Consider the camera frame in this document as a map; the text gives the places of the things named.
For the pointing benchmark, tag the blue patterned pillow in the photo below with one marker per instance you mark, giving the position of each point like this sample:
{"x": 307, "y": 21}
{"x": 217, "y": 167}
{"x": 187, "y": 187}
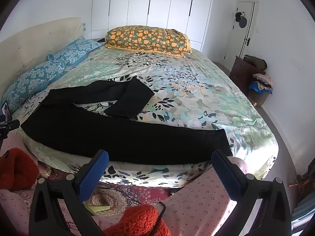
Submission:
{"x": 32, "y": 81}
{"x": 76, "y": 49}

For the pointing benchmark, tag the black pants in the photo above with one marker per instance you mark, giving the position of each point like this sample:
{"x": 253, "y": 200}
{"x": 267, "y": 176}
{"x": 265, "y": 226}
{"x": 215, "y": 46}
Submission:
{"x": 98, "y": 132}

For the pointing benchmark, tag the cream padded headboard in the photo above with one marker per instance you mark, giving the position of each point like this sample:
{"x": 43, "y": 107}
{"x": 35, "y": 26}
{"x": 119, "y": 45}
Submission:
{"x": 29, "y": 41}

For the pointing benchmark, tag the yellow-green book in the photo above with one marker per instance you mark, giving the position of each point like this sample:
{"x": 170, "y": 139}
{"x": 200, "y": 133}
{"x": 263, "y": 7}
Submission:
{"x": 97, "y": 207}

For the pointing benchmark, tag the black items hanging on door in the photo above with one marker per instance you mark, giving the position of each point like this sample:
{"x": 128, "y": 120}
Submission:
{"x": 242, "y": 22}

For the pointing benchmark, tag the dark wooden nightstand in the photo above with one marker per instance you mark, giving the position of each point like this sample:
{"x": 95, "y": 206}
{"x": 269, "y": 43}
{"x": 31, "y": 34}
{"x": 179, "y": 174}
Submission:
{"x": 238, "y": 71}

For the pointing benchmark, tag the folded orange floral quilt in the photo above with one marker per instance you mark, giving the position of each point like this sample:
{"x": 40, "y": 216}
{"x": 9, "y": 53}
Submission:
{"x": 147, "y": 38}

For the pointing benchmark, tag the white door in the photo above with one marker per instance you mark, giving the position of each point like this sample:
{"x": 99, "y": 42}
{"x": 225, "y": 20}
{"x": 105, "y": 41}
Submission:
{"x": 236, "y": 44}

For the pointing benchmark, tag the pile of clothes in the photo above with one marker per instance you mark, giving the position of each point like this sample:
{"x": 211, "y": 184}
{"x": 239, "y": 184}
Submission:
{"x": 263, "y": 80}

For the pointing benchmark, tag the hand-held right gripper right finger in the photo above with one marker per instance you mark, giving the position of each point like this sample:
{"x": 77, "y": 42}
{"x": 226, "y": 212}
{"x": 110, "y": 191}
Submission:
{"x": 227, "y": 174}

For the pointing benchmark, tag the brown laundry basket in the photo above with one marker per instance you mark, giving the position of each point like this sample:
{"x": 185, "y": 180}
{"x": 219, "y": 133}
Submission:
{"x": 257, "y": 99}

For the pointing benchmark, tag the white wardrobe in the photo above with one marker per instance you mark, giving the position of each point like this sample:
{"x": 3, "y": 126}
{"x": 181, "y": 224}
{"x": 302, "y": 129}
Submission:
{"x": 160, "y": 5}

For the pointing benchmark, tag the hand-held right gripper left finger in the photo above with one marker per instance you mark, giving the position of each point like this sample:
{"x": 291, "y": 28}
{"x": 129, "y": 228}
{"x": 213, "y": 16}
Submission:
{"x": 94, "y": 174}

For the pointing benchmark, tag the person's left forearm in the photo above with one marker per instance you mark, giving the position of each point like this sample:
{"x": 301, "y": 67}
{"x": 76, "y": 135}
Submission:
{"x": 17, "y": 167}

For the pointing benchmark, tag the dark bag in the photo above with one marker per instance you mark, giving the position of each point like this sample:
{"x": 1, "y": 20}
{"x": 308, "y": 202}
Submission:
{"x": 256, "y": 61}

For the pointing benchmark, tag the bed with floral leaf sheet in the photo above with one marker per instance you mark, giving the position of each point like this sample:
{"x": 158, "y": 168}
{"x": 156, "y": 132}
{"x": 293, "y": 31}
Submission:
{"x": 196, "y": 98}

